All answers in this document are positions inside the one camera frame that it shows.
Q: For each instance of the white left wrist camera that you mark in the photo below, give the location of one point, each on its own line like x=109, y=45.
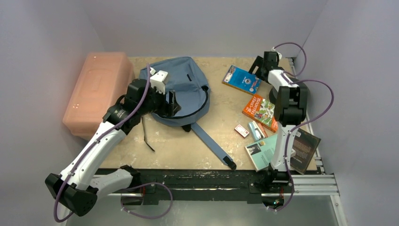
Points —
x=158, y=80

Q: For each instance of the teal white stapler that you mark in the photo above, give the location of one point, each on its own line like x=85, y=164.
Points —
x=255, y=131

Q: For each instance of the dark brown book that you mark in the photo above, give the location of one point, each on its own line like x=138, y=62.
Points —
x=305, y=146

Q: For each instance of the pink plastic storage box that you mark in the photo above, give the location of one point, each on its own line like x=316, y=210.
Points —
x=104, y=77

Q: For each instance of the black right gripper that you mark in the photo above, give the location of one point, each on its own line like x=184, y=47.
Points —
x=261, y=64

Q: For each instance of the small red white card box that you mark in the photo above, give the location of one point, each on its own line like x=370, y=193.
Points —
x=241, y=130

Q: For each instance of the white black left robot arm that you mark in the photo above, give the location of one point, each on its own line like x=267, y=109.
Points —
x=75, y=187

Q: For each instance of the orange marker pen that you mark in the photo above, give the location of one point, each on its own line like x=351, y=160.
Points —
x=262, y=130

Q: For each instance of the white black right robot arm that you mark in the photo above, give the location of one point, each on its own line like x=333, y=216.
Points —
x=290, y=111

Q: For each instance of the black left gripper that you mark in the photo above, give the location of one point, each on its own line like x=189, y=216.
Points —
x=169, y=108

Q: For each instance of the orange treehouse book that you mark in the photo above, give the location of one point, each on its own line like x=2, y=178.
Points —
x=261, y=110

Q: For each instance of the black filament spool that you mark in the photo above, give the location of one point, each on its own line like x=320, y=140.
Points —
x=273, y=95

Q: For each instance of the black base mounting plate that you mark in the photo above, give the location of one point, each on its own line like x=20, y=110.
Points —
x=209, y=185

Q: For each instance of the blue paperback book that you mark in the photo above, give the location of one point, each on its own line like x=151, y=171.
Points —
x=242, y=80

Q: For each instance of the blue grey backpack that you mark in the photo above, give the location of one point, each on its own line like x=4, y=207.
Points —
x=192, y=92

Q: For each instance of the teal paperback book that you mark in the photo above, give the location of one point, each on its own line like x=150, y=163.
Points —
x=261, y=152

